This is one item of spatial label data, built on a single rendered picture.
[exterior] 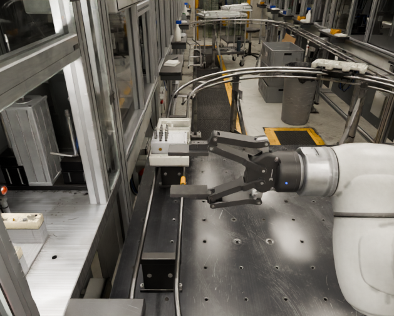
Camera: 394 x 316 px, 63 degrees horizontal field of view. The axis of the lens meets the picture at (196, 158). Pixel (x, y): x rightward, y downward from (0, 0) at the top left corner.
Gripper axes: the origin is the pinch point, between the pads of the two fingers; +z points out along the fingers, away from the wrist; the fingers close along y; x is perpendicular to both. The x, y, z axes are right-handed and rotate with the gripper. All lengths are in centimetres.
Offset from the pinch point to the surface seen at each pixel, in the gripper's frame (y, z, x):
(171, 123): -24, 9, -78
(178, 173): -38, 5, -59
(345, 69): -27, -108, -180
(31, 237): -19.4, 34.2, -3.3
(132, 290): -30.6, 12.1, 1.5
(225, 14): -24, -50, -537
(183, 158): -25, 2, -48
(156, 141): -20, 12, -52
